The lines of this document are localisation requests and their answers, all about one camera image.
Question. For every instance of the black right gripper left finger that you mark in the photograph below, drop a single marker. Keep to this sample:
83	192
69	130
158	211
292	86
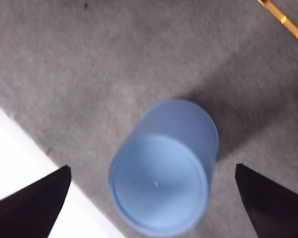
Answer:
32	208

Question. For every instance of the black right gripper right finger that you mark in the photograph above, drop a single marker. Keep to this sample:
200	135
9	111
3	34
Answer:
275	208

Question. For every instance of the blue ribbed plastic cup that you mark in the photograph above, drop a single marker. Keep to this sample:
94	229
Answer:
161	178

